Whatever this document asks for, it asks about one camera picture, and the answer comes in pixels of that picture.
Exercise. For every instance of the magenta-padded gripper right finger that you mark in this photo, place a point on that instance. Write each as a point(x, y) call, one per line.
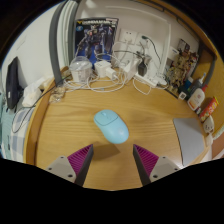
point(160, 166)

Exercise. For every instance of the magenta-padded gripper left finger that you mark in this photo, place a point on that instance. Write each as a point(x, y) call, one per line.
point(63, 166)

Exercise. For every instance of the light blue computer mouse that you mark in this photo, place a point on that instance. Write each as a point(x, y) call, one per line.
point(111, 126)

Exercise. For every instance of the grey mouse pad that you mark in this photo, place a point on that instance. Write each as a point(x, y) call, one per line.
point(190, 140)

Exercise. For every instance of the small white container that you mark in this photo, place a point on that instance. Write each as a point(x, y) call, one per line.
point(209, 140)

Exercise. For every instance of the blue plaid blanket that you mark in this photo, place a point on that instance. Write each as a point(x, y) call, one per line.
point(18, 133)

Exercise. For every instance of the small white desk clock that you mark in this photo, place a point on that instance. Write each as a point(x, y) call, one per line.
point(182, 96)

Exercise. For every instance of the red and yellow chips can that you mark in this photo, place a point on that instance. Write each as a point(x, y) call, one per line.
point(209, 109)

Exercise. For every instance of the white lotion bottle red cap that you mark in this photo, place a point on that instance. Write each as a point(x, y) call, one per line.
point(196, 98)

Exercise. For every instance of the white crumpled cloth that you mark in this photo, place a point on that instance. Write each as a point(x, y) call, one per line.
point(33, 93)

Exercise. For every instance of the white power strip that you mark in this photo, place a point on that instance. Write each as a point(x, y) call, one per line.
point(150, 80)

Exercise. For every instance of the brown tree creature figure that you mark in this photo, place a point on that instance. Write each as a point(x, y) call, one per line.
point(178, 71)

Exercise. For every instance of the black backpack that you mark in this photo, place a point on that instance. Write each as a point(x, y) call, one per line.
point(13, 83)

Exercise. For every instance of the clear domed plastic container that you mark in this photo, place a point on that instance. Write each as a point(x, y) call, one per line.
point(80, 68)

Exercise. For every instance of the white charger block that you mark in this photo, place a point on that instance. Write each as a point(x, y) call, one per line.
point(103, 68)

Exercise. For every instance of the colourful figure picture box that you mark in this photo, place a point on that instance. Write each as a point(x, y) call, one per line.
point(186, 48)

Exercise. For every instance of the blue robot model kit box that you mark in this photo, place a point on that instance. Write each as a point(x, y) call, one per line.
point(96, 36)

